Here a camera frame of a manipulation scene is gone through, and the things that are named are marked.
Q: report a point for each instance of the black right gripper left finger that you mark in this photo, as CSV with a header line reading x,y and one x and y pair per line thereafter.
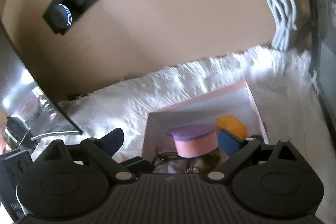
x,y
100,152

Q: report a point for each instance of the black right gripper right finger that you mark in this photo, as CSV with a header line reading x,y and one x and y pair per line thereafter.
x,y
232,144

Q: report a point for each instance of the pink purple sponge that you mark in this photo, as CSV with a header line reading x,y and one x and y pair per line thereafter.
x,y
194,140

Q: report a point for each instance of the orange soft toy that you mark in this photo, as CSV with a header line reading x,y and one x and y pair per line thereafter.
x,y
233,125

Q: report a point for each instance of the pink storage box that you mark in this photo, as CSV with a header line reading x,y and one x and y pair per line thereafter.
x,y
236,100

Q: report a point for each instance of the white textured cloth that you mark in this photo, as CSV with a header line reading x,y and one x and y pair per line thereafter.
x,y
284,90

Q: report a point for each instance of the black television screen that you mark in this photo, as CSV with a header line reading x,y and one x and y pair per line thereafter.
x,y
28,115

